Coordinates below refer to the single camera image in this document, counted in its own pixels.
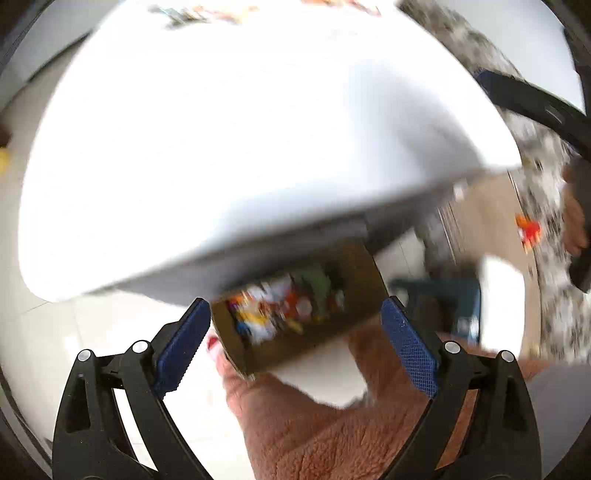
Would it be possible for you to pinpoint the brown cardboard trash box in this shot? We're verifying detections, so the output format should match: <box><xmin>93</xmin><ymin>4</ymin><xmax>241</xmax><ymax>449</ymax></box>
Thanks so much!
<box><xmin>211</xmin><ymin>240</ymin><xmax>388</xmax><ymax>377</ymax></box>

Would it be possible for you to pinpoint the person's right hand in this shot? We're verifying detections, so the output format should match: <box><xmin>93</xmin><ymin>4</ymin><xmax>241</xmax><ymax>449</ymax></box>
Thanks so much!
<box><xmin>561</xmin><ymin>165</ymin><xmax>589</xmax><ymax>257</ymax></box>

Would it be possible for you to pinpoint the red orange toy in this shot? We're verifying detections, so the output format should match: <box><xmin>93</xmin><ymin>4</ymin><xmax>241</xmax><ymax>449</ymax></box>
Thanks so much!
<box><xmin>515</xmin><ymin>214</ymin><xmax>542</xmax><ymax>253</ymax></box>

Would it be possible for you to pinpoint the floral patterned sofa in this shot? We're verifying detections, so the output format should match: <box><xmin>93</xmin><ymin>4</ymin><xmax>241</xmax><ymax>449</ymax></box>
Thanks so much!
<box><xmin>400</xmin><ymin>1</ymin><xmax>590</xmax><ymax>363</ymax></box>

